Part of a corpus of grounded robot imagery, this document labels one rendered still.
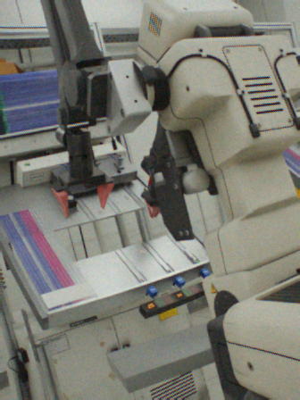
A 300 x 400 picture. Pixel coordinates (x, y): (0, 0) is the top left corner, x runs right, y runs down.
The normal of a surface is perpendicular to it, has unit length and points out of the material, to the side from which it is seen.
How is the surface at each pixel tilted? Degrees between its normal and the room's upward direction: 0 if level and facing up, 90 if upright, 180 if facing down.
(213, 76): 82
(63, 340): 90
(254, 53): 82
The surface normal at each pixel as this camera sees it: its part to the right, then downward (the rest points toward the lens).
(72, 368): 0.49, -0.14
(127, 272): 0.14, -0.81
